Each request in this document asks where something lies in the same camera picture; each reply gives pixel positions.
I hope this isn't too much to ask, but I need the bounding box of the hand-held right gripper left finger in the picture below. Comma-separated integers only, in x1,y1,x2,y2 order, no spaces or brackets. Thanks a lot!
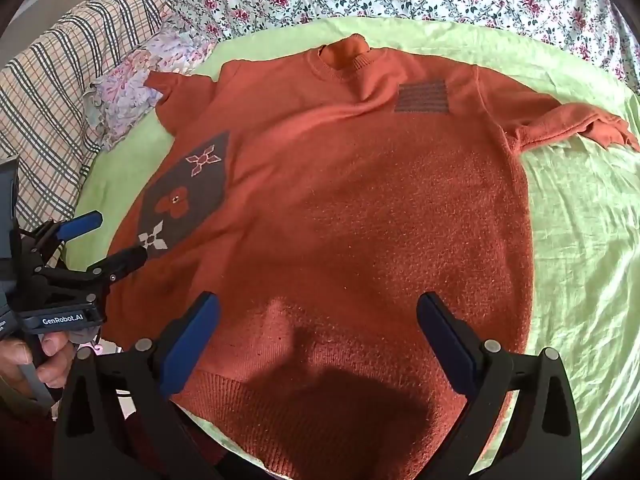
52,291,236,480

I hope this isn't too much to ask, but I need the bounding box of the plaid blanket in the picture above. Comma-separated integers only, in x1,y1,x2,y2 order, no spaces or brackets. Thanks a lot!
0,0,181,221

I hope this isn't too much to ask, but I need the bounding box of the orange knit sweater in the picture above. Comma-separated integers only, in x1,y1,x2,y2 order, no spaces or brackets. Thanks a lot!
106,34,640,480

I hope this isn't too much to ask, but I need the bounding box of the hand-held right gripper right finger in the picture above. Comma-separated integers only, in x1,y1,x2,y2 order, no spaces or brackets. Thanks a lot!
416,292,583,480

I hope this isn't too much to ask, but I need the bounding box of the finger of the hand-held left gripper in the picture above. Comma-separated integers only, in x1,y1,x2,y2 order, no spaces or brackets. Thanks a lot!
20,211,104,268
34,245,149,306

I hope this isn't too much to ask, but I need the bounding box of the pale purple floral cloth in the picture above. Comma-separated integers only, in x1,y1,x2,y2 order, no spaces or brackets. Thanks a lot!
85,25,216,153

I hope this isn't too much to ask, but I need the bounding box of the person's left hand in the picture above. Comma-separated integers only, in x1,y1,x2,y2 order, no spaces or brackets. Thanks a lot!
0,332,72,397

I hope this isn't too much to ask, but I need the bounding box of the light green bed sheet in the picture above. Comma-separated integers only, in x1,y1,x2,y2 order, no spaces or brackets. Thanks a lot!
65,15,640,480

